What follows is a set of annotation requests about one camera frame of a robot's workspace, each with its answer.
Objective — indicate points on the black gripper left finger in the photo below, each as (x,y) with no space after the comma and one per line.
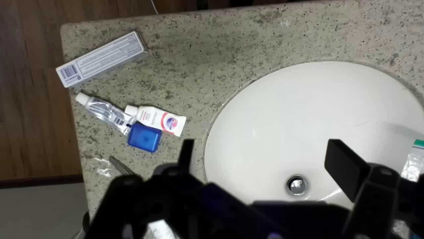
(132,204)

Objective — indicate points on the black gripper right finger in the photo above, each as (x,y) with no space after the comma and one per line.
(365,194)

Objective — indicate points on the small grey metal tool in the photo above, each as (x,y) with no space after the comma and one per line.
(119,165)

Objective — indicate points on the small clear plastic packet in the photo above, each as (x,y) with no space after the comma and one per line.
(102,168)

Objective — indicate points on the clear zip bag green strip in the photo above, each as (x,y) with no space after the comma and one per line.
(413,161)

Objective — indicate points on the blue floss box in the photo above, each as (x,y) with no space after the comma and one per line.
(144,137)

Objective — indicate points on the chrome sink drain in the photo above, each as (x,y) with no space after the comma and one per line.
(295,185)

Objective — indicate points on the small white red tube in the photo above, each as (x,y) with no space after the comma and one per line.
(153,119)

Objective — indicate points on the white oval sink basin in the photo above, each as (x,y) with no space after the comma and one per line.
(308,120)

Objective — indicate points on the long white toothpaste box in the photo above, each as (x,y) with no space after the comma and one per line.
(100,59)

